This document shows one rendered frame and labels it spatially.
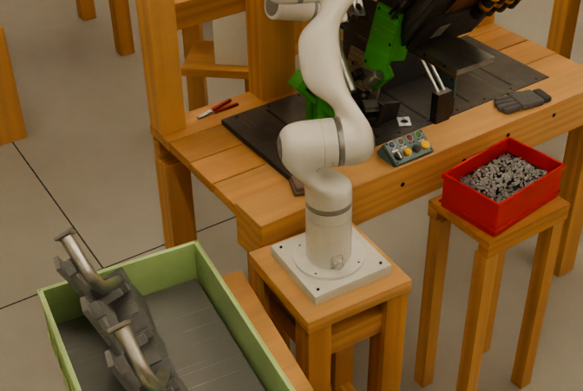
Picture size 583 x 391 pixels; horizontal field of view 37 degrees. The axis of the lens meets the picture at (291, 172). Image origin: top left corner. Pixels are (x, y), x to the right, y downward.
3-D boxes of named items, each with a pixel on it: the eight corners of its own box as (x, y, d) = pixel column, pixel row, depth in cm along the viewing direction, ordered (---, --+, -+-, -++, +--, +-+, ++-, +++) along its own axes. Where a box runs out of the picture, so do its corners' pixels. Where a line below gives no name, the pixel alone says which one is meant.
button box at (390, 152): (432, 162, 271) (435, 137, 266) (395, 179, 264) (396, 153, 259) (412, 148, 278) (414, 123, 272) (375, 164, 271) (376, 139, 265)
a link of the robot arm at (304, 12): (293, -1, 262) (302, 26, 260) (258, -4, 254) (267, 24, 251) (310, -16, 256) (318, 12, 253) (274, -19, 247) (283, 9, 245)
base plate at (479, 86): (548, 81, 310) (549, 76, 308) (292, 184, 260) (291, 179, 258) (466, 39, 338) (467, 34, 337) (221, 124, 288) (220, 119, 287)
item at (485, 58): (494, 65, 274) (494, 56, 272) (455, 79, 266) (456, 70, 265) (412, 22, 300) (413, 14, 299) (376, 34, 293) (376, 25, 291)
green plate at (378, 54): (403, 77, 279) (420, 14, 269) (383, 77, 274) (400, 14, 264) (380, 63, 287) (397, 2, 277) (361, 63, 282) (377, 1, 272)
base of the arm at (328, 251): (376, 270, 227) (378, 214, 216) (307, 288, 222) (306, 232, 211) (348, 226, 242) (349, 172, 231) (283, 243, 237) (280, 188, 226)
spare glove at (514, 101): (533, 89, 301) (535, 83, 299) (553, 103, 293) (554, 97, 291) (485, 101, 295) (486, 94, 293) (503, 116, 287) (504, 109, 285)
